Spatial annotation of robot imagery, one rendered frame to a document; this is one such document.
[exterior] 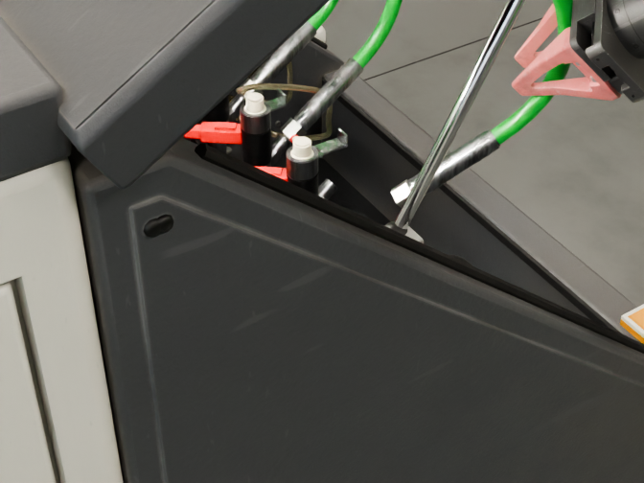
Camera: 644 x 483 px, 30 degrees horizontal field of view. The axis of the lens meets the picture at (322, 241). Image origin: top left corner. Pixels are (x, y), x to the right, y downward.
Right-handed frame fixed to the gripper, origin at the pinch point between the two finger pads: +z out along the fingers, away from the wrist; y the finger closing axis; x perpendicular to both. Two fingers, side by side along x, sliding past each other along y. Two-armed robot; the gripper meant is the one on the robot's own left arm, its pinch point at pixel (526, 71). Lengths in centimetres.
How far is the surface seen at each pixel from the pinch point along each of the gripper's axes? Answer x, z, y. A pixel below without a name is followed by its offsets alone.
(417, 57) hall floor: 107, 128, -159
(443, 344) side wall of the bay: -10.3, -4.5, 31.8
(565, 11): -3.2, -5.9, -0.3
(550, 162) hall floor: 124, 94, -120
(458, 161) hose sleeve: 1.2, 7.2, 5.0
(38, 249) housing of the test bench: -36, -6, 42
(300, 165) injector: -4.1, 20.5, 3.2
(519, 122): 2.1, 2.0, 2.7
